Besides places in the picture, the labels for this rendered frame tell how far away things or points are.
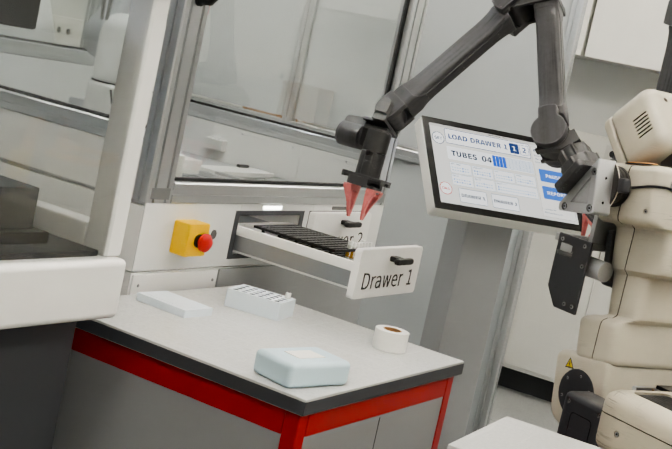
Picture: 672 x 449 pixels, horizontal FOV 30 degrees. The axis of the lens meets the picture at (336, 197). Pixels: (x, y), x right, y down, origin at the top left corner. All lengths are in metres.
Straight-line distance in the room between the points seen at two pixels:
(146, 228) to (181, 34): 0.40
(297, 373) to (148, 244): 0.62
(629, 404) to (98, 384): 0.98
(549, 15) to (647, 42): 3.10
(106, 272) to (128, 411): 0.31
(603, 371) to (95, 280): 1.12
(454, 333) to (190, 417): 1.67
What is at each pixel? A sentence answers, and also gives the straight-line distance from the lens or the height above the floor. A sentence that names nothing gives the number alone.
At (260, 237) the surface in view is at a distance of 2.82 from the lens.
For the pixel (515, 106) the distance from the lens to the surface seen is 4.36.
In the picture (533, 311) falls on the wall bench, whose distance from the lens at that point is 5.70.
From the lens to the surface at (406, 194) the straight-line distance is 4.50.
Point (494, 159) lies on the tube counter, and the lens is 3.73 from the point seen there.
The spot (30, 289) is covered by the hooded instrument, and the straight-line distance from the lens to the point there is 2.01.
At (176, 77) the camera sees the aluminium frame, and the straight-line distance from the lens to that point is 2.57.
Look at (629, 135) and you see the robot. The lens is 2.71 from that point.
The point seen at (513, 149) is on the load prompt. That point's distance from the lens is 3.80.
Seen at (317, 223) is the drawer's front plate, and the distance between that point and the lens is 3.11.
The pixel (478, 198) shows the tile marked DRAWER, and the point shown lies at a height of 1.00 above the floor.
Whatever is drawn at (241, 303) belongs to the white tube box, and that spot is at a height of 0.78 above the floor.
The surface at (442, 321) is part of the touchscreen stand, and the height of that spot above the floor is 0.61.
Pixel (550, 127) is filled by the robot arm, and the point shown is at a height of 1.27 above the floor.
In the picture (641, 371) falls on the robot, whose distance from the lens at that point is 2.76.
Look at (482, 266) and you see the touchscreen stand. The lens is 3.76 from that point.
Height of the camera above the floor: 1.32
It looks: 6 degrees down
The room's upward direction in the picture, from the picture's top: 12 degrees clockwise
